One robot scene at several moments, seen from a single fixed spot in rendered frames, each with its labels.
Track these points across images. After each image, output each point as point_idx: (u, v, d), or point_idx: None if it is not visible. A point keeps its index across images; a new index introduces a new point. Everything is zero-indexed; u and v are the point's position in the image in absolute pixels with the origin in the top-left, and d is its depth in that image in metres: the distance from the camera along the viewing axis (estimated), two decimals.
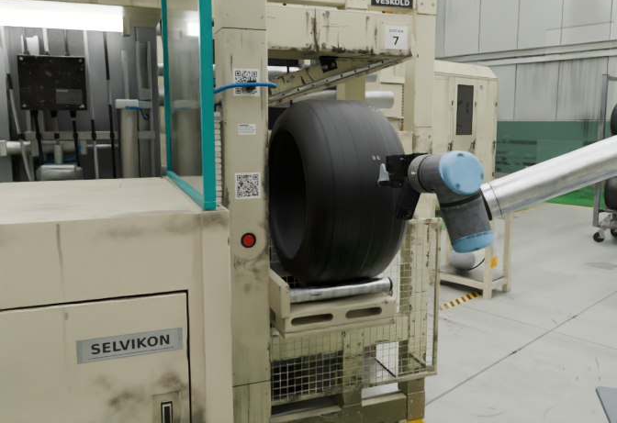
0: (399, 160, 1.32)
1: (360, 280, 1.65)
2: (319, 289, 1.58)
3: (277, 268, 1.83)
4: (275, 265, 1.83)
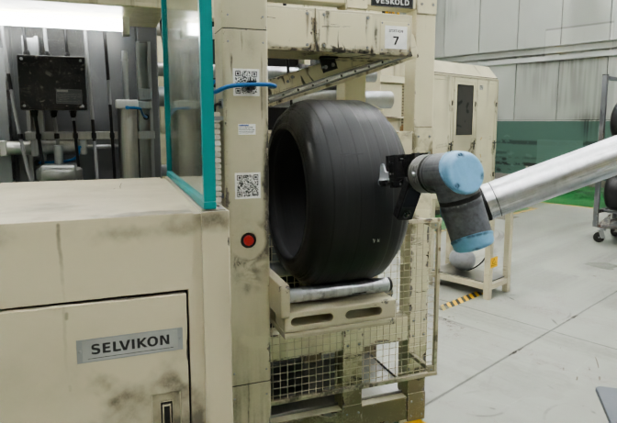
0: (399, 160, 1.32)
1: (362, 293, 1.63)
2: (317, 299, 1.60)
3: None
4: None
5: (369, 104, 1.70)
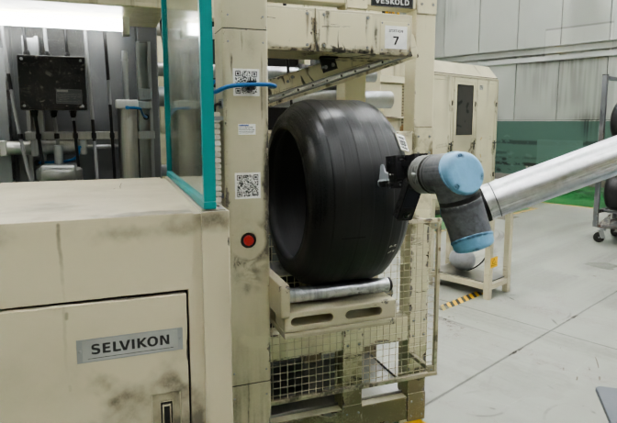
0: (399, 161, 1.32)
1: None
2: None
3: None
4: None
5: (398, 141, 1.54)
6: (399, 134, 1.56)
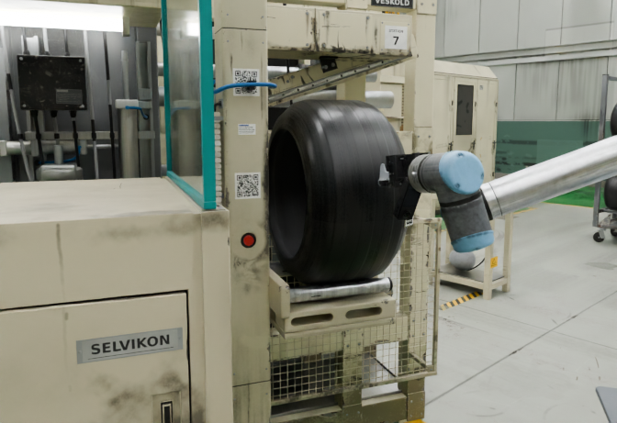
0: (399, 160, 1.32)
1: (361, 281, 1.64)
2: (319, 290, 1.58)
3: (277, 269, 1.83)
4: (275, 266, 1.83)
5: None
6: None
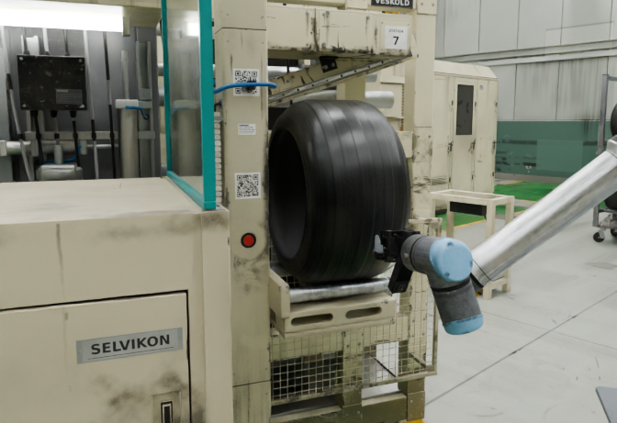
0: (393, 236, 1.37)
1: (361, 294, 1.64)
2: None
3: None
4: None
5: (385, 271, 1.65)
6: (393, 264, 1.63)
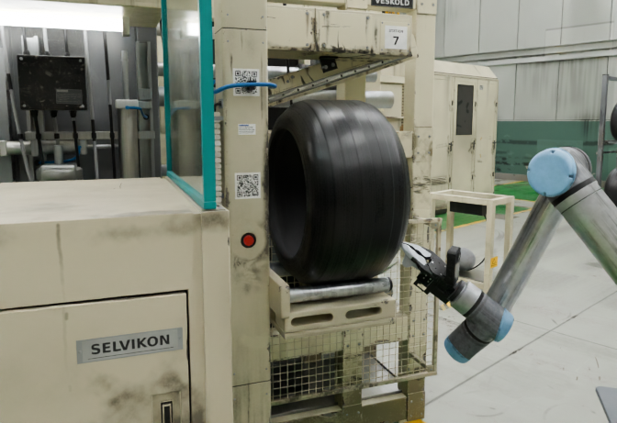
0: None
1: (361, 294, 1.64)
2: None
3: None
4: None
5: (385, 271, 1.65)
6: (393, 264, 1.63)
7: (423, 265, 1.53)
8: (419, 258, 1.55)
